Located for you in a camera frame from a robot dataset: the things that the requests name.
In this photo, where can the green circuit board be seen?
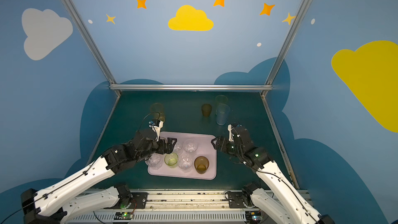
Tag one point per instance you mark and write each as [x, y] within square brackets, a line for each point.
[253, 217]
[124, 216]

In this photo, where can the tall pale blue glass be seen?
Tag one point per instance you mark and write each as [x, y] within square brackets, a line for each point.
[222, 112]

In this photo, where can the aluminium frame post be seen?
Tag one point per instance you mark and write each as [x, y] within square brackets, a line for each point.
[293, 29]
[83, 30]

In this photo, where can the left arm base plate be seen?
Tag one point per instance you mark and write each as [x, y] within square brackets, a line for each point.
[134, 200]

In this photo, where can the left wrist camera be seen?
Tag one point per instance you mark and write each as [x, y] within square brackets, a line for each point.
[156, 126]

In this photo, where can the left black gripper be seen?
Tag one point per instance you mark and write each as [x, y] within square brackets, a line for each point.
[168, 146]

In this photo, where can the right aluminium frame post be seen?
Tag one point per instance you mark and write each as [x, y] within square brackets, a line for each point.
[293, 29]

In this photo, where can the clear faceted glass back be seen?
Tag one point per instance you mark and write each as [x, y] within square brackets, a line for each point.
[190, 146]

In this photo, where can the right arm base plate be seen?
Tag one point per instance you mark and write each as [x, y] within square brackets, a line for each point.
[238, 199]

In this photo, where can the lilac plastic tray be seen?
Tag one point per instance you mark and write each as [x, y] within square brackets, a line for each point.
[193, 157]

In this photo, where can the green faceted glass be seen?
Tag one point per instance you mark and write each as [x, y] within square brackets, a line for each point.
[171, 160]

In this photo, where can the dark brown textured cup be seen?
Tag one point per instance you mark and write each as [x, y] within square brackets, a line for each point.
[201, 164]

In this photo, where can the clear faceted glass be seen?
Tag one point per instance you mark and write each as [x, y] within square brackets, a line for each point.
[185, 162]
[155, 161]
[178, 148]
[190, 146]

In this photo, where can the back horizontal aluminium bar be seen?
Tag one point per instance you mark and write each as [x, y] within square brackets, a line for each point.
[136, 87]

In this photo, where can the small dark brown cup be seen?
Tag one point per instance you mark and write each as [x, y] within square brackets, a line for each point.
[206, 110]

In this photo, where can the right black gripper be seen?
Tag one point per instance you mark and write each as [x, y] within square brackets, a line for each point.
[221, 144]

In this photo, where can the tall yellow glass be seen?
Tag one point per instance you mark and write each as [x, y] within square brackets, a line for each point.
[158, 111]

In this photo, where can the left green circuit board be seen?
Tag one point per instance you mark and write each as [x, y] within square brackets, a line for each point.
[124, 216]

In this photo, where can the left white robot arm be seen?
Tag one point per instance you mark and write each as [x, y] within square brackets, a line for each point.
[61, 202]

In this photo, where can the left aluminium frame post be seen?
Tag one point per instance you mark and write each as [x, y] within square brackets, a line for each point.
[83, 30]

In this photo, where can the tall pale green glass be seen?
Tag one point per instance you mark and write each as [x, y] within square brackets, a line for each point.
[221, 99]

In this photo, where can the right green circuit board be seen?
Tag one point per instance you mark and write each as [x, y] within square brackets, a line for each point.
[253, 217]

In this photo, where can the aluminium front rail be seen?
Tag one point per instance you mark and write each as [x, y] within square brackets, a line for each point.
[183, 206]

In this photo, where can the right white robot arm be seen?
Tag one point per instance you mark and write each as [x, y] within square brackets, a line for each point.
[291, 207]

